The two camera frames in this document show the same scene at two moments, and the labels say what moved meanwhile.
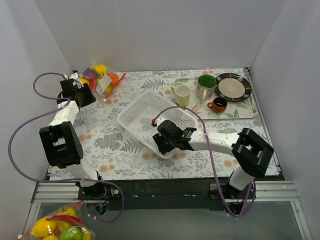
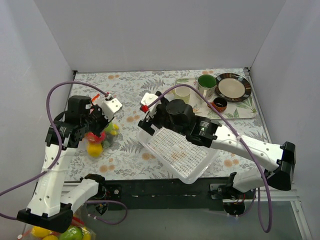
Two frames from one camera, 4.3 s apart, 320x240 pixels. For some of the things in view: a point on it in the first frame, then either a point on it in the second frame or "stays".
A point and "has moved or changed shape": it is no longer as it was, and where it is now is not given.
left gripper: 83,93 → 99,120
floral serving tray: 242,109 stays
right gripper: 160,142 → 147,125
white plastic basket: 137,118 has moved or changed shape
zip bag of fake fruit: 100,81 → 97,143
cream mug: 182,93 stays
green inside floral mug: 205,87 stays
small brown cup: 218,104 stays
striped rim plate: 232,87 stays
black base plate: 150,193 stays
